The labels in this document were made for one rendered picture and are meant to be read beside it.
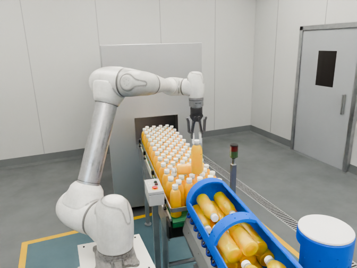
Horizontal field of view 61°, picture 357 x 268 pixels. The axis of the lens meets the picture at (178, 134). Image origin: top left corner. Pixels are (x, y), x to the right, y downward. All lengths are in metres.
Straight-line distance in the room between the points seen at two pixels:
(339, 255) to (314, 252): 0.11
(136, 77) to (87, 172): 0.47
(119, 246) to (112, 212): 0.15
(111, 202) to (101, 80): 0.54
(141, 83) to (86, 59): 4.46
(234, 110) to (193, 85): 5.12
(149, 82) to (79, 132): 4.64
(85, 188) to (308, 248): 1.15
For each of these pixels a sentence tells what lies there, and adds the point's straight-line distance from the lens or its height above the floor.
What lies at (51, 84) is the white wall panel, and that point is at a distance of 5.76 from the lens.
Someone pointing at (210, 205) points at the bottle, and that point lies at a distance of 1.71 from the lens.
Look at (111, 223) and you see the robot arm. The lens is 1.29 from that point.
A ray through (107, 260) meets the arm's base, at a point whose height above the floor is 1.16.
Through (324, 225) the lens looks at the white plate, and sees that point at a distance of 1.90.
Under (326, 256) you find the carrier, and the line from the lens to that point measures 1.80.
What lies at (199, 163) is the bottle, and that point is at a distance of 1.96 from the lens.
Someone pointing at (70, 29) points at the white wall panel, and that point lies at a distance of 5.74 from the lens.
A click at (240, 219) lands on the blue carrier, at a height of 1.23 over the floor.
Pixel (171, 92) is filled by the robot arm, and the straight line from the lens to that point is 1.86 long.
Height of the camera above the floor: 2.00
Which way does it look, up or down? 17 degrees down
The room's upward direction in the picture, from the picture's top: 2 degrees counter-clockwise
